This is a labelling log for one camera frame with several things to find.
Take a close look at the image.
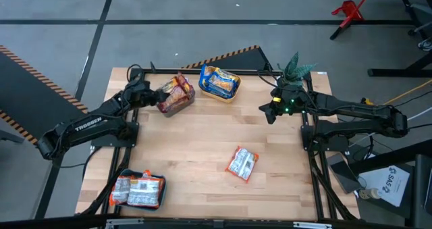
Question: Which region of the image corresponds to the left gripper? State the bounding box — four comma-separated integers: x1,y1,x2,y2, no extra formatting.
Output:
123,80,169,109

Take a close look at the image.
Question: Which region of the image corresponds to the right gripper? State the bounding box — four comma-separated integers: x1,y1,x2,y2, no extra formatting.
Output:
259,84,306,124

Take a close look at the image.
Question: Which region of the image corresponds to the blue Maruchan noodle pack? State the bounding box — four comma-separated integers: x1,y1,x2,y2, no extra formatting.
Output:
198,64,219,92
206,68,242,98

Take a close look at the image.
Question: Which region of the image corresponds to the orange Maruchan noodle pack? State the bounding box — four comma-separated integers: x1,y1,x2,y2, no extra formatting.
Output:
126,170,165,209
108,174,134,206
225,146,260,184

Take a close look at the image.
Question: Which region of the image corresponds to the grey translucent bin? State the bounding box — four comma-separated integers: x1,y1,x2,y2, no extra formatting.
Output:
155,72,196,118

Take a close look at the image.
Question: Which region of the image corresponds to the green plant in white pot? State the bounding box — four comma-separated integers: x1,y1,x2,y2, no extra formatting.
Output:
273,51,318,88

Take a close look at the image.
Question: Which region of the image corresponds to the yellow plastic bin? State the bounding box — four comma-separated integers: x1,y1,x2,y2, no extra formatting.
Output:
198,65,242,104

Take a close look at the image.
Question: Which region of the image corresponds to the black hazard-striped platform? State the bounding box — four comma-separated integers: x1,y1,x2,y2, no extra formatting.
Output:
0,45,89,154
182,45,273,71

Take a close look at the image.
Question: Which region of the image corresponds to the teal plastic bin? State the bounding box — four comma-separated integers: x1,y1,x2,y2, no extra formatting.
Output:
113,169,167,211

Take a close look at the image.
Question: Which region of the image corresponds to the dark grey tablet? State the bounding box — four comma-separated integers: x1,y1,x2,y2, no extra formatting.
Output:
326,151,362,195

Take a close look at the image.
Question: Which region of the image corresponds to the small beige bottle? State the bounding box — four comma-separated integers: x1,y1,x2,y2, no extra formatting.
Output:
358,187,381,201

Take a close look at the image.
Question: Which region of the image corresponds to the red and black stand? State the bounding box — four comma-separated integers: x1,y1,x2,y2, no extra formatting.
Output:
329,0,378,41

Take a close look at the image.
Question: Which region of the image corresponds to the white printed paper sheet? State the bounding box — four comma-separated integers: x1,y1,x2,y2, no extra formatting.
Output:
357,164,411,208

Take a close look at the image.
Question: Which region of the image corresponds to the black horizontal beam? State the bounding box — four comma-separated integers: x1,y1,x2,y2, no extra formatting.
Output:
0,213,432,229

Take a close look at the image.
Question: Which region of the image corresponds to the black side desk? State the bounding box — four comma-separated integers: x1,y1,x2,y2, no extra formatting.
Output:
349,139,432,229

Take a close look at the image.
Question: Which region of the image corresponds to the grey office chair base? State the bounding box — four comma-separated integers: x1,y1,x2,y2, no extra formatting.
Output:
407,3,432,38

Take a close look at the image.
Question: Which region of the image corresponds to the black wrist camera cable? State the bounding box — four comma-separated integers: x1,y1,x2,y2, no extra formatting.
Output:
126,63,144,84

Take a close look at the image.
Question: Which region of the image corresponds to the black aluminium table frame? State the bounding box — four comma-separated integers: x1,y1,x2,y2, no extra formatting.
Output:
80,61,361,222

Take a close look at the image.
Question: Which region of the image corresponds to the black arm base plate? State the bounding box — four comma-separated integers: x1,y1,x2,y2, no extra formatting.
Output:
301,124,352,153
90,119,140,148

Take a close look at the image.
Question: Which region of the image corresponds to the silver metal bracket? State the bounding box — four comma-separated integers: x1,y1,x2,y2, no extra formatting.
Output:
105,218,145,229
292,221,333,229

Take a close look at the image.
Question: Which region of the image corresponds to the black desk leg frame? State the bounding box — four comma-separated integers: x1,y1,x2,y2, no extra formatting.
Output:
367,0,432,78

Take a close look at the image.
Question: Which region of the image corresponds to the yellow power cable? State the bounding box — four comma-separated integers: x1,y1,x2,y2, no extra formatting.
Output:
360,79,432,107

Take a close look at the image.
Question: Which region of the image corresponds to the white cable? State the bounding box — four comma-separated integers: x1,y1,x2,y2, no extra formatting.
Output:
349,107,432,147

